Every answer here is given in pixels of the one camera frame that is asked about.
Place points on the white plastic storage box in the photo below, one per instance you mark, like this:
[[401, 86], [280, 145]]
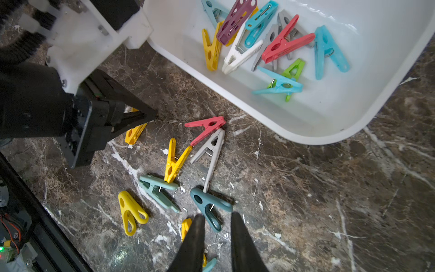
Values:
[[381, 40]]

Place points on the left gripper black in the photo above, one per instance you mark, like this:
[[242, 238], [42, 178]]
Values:
[[35, 105]]

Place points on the teal clothespin cluster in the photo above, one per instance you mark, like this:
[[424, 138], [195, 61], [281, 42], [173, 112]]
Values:
[[210, 265], [283, 85]]

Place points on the lime green clothespin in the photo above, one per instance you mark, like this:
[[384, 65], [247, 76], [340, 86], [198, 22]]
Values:
[[293, 72]]

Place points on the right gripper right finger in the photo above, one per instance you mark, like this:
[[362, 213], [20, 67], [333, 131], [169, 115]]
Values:
[[245, 256]]

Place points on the white clothespin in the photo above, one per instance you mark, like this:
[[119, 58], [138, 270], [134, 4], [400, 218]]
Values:
[[236, 57]]

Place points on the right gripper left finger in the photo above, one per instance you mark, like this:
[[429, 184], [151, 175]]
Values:
[[190, 255]]

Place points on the maroon clothespin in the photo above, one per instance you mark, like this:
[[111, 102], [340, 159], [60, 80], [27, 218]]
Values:
[[239, 13]]

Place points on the mint green clothespin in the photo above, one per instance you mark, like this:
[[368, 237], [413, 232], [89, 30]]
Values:
[[155, 188]]

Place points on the red clothespin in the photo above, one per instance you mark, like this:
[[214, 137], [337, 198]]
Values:
[[280, 46], [210, 125]]

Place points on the light teal clothespin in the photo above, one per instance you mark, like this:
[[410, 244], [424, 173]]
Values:
[[214, 10]]

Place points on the dark teal clothespin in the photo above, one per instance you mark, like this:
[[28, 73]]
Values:
[[205, 202]]

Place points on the orange yellow clothespin cluster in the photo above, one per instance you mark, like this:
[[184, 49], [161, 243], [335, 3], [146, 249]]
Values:
[[185, 226]]

